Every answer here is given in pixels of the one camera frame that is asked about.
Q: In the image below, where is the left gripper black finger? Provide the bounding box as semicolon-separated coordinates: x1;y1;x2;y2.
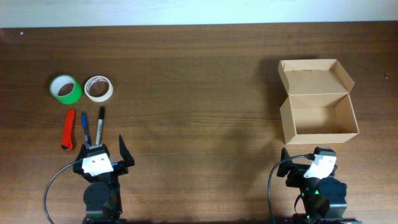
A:
119;135;135;167
76;144;87;161

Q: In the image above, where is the red utility knife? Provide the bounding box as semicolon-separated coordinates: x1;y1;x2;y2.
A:
61;109;76;152

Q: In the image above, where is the blue ballpoint pen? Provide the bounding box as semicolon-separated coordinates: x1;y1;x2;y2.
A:
81;112;91;148

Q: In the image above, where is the brown cardboard box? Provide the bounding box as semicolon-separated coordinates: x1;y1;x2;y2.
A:
278;59;359;144

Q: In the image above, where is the white masking tape roll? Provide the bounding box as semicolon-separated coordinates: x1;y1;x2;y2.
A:
84;75;114;102

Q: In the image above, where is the green tape roll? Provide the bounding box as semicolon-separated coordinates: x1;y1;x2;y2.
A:
49;75;83;105

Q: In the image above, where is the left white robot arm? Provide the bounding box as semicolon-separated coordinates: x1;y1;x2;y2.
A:
73;136;135;224

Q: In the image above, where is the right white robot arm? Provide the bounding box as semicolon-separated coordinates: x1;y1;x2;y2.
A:
270;147;360;224

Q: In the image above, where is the black and white marker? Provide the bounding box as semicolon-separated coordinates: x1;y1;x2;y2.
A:
96;106;105;145

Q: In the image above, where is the right black cable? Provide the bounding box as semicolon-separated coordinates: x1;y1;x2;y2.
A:
267;153;316;224

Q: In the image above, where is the black cable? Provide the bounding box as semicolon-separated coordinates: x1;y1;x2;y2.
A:
43;159;83;224
267;153;316;224

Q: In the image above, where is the left black cable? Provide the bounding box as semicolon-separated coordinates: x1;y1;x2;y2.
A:
43;159;83;224

